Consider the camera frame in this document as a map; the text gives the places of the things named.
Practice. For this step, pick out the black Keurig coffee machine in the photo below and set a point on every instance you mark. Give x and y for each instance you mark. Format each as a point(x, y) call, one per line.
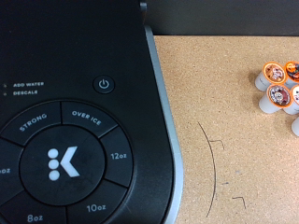
point(78, 62)

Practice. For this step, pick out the orange rim coffee pod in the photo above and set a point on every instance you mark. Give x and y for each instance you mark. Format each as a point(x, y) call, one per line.
point(294, 102)
point(271, 76)
point(275, 99)
point(296, 127)

